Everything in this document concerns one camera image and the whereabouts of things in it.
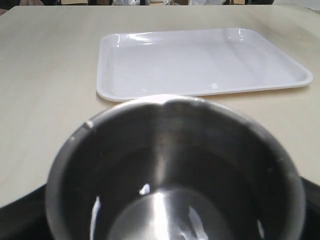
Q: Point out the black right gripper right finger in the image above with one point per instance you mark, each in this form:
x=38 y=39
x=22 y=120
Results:
x=311 y=230

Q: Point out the white plastic tray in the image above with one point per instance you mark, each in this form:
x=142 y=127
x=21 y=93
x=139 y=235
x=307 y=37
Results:
x=201 y=62

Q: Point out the stainless steel cup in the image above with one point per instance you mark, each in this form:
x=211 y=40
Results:
x=168 y=167

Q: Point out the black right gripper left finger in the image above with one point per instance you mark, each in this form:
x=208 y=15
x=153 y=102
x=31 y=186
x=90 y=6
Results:
x=25 y=218

